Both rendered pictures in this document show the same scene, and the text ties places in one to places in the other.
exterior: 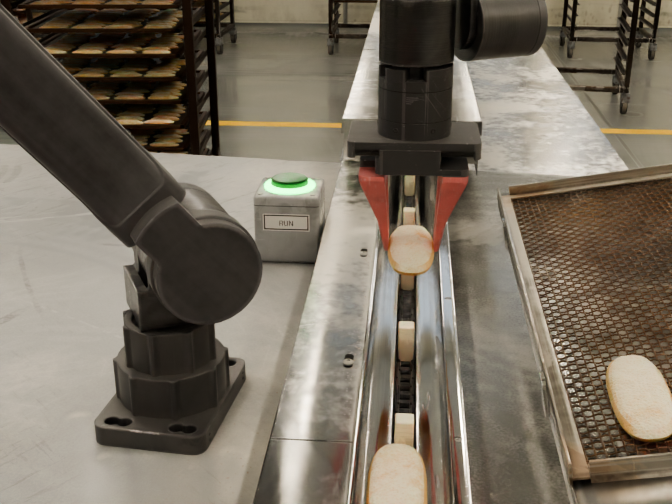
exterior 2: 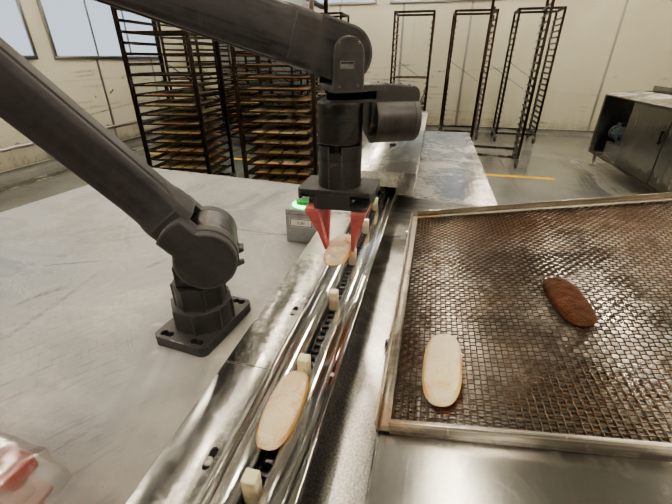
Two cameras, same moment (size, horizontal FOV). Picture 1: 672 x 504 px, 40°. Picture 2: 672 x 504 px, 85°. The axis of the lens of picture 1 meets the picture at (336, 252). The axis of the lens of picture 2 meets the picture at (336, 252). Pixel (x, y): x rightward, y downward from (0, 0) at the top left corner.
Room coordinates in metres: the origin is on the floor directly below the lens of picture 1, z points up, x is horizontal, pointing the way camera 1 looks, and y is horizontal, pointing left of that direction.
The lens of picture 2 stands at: (0.23, -0.13, 1.17)
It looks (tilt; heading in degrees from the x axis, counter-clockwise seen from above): 28 degrees down; 9
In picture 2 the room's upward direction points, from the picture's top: straight up
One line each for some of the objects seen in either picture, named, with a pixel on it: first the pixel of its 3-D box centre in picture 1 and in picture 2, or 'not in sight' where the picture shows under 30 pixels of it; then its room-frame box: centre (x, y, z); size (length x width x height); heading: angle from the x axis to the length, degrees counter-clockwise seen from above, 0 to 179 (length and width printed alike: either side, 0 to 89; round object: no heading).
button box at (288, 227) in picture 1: (293, 233); (307, 227); (0.95, 0.05, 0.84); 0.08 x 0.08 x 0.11; 85
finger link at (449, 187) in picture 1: (420, 195); (344, 219); (0.71, -0.07, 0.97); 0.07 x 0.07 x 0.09; 86
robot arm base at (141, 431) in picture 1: (171, 362); (202, 302); (0.63, 0.13, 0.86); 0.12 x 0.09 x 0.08; 169
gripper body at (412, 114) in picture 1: (414, 108); (340, 170); (0.71, -0.06, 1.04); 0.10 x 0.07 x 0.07; 86
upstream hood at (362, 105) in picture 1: (412, 54); (400, 137); (1.78, -0.15, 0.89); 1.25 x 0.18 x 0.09; 175
